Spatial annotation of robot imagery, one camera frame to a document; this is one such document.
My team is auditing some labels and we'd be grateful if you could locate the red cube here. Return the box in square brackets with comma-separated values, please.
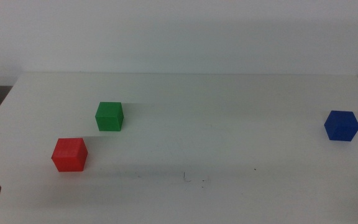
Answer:
[51, 138, 89, 172]

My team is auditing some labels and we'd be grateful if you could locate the green cube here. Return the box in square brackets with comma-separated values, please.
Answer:
[94, 101, 124, 132]

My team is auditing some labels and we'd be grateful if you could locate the blue cube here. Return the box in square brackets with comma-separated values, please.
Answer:
[323, 110, 358, 142]

